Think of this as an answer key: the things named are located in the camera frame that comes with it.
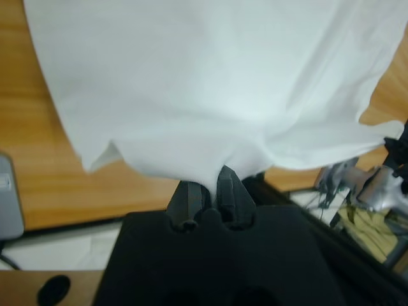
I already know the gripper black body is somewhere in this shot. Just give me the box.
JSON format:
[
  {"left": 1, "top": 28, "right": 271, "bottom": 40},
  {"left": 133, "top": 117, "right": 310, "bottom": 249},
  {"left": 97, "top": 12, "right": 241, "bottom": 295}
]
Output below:
[{"left": 384, "top": 119, "right": 408, "bottom": 178}]

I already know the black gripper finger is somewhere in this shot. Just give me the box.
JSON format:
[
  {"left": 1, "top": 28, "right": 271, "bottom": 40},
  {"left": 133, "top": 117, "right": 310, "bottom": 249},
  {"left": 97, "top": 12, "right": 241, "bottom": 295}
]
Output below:
[
  {"left": 215, "top": 164, "right": 257, "bottom": 230},
  {"left": 165, "top": 180, "right": 212, "bottom": 226}
]

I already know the white t-shirt with black print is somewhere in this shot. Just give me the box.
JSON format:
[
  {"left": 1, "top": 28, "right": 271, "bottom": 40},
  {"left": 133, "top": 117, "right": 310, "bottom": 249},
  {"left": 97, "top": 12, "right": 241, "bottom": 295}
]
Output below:
[{"left": 24, "top": 0, "right": 408, "bottom": 187}]

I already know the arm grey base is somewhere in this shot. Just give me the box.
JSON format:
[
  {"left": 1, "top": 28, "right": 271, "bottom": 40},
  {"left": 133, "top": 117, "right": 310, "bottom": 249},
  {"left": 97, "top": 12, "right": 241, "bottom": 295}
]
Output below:
[{"left": 0, "top": 152, "right": 26, "bottom": 240}]

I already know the base black cable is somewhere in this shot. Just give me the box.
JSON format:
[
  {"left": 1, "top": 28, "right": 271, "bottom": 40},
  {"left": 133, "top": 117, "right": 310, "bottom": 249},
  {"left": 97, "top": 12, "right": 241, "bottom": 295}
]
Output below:
[{"left": 0, "top": 245, "right": 20, "bottom": 272}]

